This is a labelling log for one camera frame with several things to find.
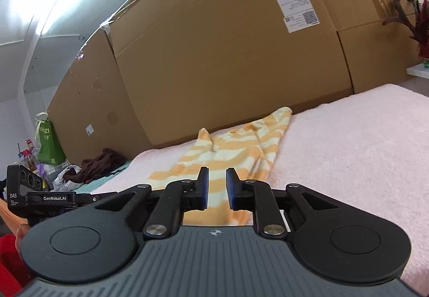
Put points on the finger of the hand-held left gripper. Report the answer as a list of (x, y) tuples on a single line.
[(100, 198)]

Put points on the green patterned plant pot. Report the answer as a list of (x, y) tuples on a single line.
[(426, 64)]

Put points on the pink fleece blanket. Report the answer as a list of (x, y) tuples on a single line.
[(352, 149)]

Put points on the white side table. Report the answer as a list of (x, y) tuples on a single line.
[(419, 71)]

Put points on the cluster of small bottles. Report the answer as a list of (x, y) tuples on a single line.
[(28, 158)]

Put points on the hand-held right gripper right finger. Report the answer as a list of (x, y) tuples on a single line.
[(231, 189)]

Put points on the white shipping label with codes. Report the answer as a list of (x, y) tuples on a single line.
[(301, 20)]

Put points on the orange white striped garment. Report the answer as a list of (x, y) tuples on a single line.
[(234, 149)]

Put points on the red-leaved plant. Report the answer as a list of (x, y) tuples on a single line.
[(415, 22)]

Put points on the dark brown cloth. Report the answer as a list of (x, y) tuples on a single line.
[(100, 166)]

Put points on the large labelled cardboard box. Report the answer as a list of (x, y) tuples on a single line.
[(218, 65)]

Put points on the light teal cloth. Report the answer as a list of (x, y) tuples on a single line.
[(100, 181)]

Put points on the green shopping bag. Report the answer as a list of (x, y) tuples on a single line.
[(48, 146)]

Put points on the black white striped cloth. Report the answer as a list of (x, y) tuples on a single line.
[(63, 179)]

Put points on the cardboard box with tape patch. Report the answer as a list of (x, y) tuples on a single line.
[(365, 15)]

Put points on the white shipping label with text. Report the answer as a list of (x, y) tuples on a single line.
[(291, 2)]

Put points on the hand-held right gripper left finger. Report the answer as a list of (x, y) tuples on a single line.
[(204, 188)]

